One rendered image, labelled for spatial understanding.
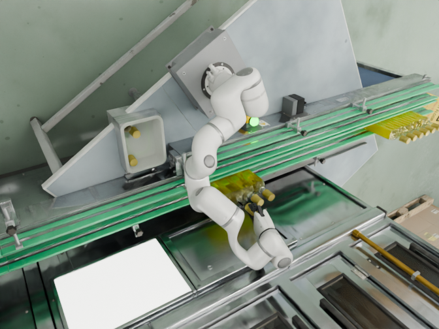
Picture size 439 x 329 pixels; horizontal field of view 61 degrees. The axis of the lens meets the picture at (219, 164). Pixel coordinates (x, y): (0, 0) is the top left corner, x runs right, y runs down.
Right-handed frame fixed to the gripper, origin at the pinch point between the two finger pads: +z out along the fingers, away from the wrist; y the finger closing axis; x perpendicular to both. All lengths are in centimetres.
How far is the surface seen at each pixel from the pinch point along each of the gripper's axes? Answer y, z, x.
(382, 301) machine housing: -17, -42, -33
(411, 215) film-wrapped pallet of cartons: -241, 191, -317
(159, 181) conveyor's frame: 6.3, 23.3, 33.4
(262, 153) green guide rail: 5.6, 32.0, -17.4
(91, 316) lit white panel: -11, -21, 65
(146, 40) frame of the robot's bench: 47, 96, 24
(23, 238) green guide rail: 5, 6, 84
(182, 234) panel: -12.1, 9.0, 27.8
